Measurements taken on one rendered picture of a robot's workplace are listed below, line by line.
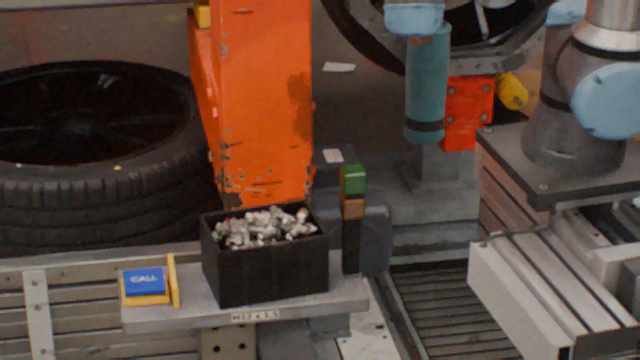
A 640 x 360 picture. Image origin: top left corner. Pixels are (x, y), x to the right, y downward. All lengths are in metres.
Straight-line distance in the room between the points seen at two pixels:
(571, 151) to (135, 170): 1.00
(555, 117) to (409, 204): 1.16
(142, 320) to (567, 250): 0.75
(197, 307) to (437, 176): 1.02
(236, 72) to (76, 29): 2.54
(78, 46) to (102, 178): 2.07
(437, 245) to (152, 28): 2.01
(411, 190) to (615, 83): 1.41
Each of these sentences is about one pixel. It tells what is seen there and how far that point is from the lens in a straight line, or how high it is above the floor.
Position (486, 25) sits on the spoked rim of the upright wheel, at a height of 0.65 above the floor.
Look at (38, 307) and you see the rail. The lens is 2.39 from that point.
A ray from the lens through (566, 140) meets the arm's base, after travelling 1.76.
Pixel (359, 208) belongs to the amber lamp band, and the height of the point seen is 0.59.
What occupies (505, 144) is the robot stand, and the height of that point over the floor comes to 0.82.
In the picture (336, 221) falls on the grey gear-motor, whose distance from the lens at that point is 2.47.
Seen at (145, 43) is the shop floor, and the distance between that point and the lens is 4.45.
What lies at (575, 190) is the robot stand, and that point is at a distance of 1.72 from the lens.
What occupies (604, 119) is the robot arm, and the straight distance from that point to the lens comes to 1.59.
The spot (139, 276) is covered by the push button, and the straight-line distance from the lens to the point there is 2.13.
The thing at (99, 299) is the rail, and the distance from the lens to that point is 2.41.
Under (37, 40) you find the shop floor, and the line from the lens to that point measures 4.54.
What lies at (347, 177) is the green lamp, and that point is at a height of 0.66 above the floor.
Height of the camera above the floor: 1.61
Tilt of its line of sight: 28 degrees down
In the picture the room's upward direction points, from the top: 1 degrees clockwise
